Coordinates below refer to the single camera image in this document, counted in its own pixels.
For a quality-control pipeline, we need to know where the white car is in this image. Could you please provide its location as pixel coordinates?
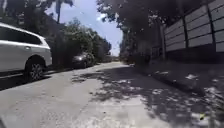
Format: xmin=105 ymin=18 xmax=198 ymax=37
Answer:
xmin=0 ymin=22 xmax=54 ymax=82

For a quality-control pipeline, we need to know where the grey asphalt road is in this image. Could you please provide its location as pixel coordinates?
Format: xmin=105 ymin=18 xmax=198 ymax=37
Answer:
xmin=0 ymin=61 xmax=224 ymax=128

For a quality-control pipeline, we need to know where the grey slatted fence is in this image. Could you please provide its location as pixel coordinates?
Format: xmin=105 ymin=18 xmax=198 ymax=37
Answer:
xmin=163 ymin=0 xmax=224 ymax=53

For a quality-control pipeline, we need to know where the dark car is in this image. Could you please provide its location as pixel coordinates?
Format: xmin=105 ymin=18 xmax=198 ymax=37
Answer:
xmin=71 ymin=52 xmax=96 ymax=69

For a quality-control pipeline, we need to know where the large shady tree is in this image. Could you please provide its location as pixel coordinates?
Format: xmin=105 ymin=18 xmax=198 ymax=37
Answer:
xmin=96 ymin=0 xmax=204 ymax=66

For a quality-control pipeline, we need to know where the dark low wall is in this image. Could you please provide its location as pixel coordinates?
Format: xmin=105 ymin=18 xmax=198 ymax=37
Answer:
xmin=164 ymin=46 xmax=224 ymax=65

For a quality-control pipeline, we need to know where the row of trees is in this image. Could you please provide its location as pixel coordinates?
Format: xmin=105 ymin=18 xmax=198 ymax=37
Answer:
xmin=0 ymin=0 xmax=113 ymax=68

